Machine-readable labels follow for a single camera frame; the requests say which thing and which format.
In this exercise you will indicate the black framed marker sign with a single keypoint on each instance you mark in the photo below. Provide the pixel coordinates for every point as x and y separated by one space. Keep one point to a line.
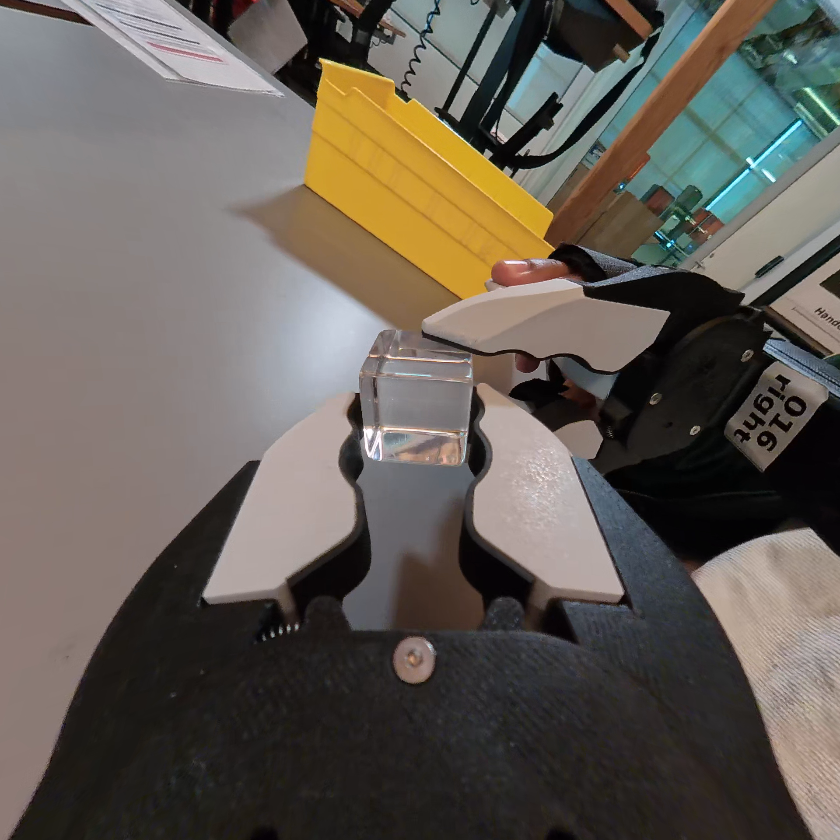
807 315

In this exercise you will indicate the clear acrylic cube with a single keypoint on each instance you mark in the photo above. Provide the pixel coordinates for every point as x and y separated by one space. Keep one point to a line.
413 400

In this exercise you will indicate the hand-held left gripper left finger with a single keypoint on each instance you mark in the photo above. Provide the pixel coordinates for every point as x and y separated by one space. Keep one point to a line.
282 512

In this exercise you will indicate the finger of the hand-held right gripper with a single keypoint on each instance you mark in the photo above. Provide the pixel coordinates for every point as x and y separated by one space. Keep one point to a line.
538 321
581 439

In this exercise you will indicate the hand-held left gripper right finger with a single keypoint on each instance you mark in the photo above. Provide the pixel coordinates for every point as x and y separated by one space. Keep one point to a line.
544 512

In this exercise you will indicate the wooden post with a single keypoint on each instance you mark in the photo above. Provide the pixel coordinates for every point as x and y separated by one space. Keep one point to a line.
663 98

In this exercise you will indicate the laminated paper sheet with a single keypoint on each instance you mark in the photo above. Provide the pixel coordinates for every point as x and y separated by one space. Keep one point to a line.
177 39

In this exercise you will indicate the black standing desk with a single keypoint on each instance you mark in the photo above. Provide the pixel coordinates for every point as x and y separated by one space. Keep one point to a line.
590 33

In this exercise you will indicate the dark green jacket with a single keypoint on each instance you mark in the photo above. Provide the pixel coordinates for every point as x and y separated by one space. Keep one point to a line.
709 525

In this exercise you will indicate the person's right hand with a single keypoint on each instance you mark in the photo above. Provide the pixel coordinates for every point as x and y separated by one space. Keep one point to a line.
531 270

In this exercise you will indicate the yellow plastic bin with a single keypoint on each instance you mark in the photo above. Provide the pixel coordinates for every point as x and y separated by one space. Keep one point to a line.
394 164

